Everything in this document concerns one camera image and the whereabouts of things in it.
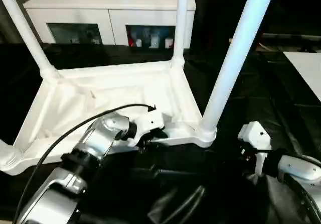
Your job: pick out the white plastic table top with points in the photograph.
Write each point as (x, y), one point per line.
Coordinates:
(100, 91)

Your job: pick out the white plastic table leg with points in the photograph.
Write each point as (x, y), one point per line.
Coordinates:
(22, 33)
(230, 58)
(7, 156)
(181, 20)

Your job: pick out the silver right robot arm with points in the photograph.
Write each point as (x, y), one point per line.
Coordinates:
(298, 168)

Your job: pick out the black mat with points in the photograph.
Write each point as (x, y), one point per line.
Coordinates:
(175, 171)

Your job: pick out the white board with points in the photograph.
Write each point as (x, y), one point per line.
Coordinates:
(308, 65)

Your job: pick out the black bar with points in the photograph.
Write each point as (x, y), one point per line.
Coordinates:
(288, 35)

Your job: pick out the tall black cabinet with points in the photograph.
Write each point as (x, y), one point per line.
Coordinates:
(213, 13)

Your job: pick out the white cabinet with glass doors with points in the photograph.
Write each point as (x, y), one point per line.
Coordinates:
(75, 15)

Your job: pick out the grey curtain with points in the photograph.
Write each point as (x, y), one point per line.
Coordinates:
(7, 28)

